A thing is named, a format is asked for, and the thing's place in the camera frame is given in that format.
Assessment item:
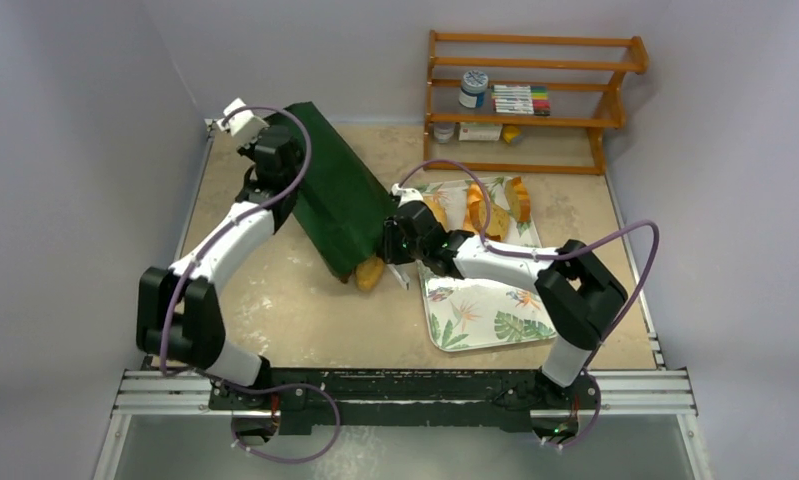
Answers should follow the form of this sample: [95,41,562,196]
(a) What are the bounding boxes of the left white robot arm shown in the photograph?
[136,125,305,409]

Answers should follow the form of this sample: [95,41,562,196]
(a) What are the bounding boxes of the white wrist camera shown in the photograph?
[390,183,424,207]
[215,98,269,145]

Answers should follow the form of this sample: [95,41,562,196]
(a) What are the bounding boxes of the yellow fake bread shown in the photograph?
[423,197,448,230]

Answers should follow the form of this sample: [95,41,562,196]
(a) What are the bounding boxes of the small grey jar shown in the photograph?
[432,122,456,144]

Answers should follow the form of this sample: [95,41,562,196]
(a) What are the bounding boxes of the small oval bread roll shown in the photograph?
[354,256,385,292]

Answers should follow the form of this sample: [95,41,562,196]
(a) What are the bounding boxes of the coloured marker set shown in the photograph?
[491,85,551,117]

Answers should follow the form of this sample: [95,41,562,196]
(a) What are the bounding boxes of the fake baguette bread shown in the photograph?
[463,182,492,233]

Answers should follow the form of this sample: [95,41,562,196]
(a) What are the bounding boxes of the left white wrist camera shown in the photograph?
[215,98,269,145]

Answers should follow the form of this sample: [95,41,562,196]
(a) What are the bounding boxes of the white jar blue lid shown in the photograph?
[458,70,489,109]

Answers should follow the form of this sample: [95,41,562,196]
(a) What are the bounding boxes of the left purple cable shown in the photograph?
[158,105,342,464]

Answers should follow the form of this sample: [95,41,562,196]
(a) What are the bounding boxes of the brown speckled bread slice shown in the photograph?
[473,200,511,241]

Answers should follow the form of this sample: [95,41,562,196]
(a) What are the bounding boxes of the purple cable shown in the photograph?
[398,158,661,452]
[158,105,342,464]

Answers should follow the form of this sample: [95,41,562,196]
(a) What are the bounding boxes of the metal tongs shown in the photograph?
[386,264,411,291]

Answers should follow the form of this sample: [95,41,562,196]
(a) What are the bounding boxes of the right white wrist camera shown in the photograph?
[390,183,424,207]

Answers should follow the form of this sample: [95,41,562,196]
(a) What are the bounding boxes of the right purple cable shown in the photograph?
[398,158,661,452]

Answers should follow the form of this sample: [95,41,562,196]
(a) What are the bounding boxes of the white small box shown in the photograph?
[458,122,502,142]

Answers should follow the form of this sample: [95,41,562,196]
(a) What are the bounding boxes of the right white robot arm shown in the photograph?
[378,200,631,407]

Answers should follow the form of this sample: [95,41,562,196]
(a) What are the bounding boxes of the small yellow object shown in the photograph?
[501,125,523,145]

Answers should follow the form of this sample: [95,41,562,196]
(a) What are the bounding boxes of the green paper bag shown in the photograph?
[285,102,395,282]

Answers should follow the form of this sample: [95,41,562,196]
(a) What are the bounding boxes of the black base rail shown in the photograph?
[209,367,600,439]

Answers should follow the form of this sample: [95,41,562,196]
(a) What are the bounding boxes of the leaf pattern serving tray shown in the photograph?
[416,176,557,352]

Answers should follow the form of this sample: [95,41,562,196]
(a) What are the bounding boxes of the orange fake bread slice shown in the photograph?
[504,177,531,223]

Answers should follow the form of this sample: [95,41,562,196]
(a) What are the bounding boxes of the orange wooden shelf rack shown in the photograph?
[423,30,650,175]

